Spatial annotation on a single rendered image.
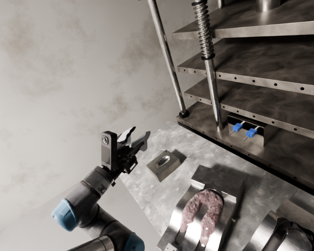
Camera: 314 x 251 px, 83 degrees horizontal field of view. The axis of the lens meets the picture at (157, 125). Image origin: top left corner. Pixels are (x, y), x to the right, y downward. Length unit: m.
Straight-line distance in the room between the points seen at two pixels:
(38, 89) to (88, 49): 0.72
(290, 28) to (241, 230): 0.94
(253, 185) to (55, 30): 2.23
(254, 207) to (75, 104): 2.12
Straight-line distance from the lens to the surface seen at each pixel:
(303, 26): 1.00
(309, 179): 1.30
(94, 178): 0.55
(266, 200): 1.16
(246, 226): 1.09
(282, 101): 1.38
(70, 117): 2.51
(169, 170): 1.28
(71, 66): 2.35
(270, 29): 1.05
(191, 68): 1.44
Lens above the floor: 1.81
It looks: 35 degrees down
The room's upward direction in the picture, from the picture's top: 23 degrees counter-clockwise
